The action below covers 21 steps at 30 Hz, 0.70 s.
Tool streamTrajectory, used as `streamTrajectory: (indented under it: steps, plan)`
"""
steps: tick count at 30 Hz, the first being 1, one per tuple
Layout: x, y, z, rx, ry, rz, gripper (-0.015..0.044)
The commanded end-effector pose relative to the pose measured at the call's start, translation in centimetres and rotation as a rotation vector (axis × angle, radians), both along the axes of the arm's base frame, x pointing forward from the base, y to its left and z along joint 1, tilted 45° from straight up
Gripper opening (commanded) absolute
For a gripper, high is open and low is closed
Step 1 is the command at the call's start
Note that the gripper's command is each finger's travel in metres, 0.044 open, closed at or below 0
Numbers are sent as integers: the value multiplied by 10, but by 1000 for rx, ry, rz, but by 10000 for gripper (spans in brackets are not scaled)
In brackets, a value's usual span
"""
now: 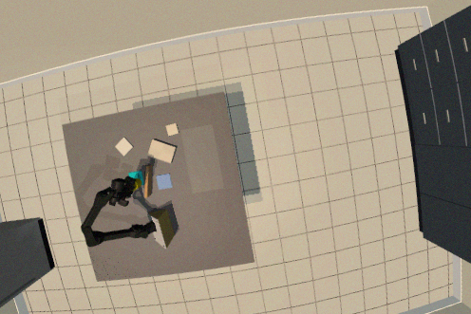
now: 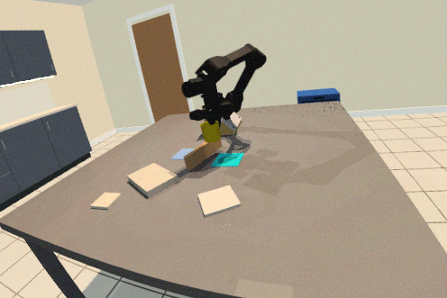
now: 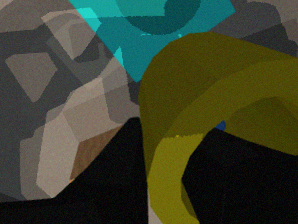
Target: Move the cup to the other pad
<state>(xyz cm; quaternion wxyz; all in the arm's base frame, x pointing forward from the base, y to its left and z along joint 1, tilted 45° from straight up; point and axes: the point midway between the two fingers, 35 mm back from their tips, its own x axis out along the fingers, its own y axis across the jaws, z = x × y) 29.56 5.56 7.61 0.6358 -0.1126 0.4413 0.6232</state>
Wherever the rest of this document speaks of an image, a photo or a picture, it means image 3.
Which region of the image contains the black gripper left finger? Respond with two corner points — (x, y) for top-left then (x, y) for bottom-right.
(0, 116), (149, 224)

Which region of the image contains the tan wooden bar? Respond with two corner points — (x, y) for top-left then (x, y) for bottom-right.
(69, 124), (124, 184)

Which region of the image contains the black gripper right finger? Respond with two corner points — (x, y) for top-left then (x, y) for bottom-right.
(181, 128), (298, 224)

